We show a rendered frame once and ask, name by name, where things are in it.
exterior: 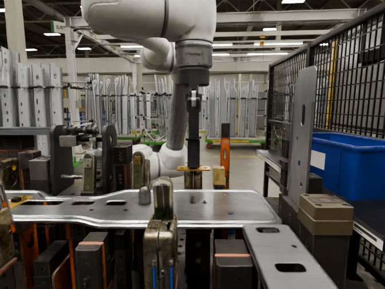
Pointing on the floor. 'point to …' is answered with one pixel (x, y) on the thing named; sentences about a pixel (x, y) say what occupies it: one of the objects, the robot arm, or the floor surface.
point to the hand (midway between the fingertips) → (193, 152)
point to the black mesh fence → (330, 97)
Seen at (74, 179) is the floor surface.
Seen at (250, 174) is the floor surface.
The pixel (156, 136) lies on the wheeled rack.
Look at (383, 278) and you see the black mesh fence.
